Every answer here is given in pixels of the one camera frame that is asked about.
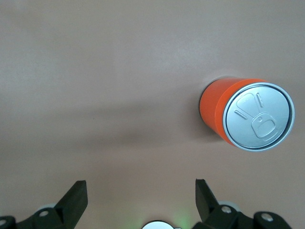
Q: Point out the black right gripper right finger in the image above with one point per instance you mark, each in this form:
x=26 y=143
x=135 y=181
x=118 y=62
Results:
x=226 y=219

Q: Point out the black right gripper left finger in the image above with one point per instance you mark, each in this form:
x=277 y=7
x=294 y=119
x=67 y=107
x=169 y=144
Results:
x=47 y=218

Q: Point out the orange can with grey lid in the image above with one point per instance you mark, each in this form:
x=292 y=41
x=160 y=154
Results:
x=258 y=121

